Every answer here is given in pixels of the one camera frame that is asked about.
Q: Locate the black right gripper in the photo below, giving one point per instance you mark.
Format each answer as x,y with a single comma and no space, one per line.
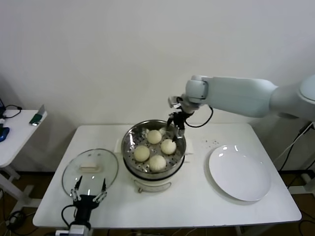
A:
180,119

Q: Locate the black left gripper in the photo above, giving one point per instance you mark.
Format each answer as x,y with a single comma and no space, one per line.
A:
85,206

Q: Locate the white steamed baozi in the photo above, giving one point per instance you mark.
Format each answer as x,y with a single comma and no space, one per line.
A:
157,163
168,146
154,137
142,153

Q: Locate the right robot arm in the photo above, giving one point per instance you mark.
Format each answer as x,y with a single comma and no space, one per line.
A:
233,96

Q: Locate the steel perforated steamer basket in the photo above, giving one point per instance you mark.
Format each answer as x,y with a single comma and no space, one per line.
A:
128,143

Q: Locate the dark crumbs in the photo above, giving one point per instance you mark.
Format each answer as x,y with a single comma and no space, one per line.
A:
209,142

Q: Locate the white electric cooker base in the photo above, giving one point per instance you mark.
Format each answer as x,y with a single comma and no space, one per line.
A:
150,185

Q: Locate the large white plate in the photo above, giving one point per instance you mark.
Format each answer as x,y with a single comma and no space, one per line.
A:
236,172

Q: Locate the white side table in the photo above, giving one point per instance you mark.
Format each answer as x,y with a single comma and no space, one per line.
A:
17,137

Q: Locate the green and white small device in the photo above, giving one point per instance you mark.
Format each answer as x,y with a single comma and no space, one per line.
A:
35,119

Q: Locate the blue object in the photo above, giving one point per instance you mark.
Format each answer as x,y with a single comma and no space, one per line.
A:
3,134

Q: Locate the white stand base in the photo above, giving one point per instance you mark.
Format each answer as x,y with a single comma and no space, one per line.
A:
307,178

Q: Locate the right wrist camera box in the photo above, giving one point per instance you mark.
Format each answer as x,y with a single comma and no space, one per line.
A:
174,102

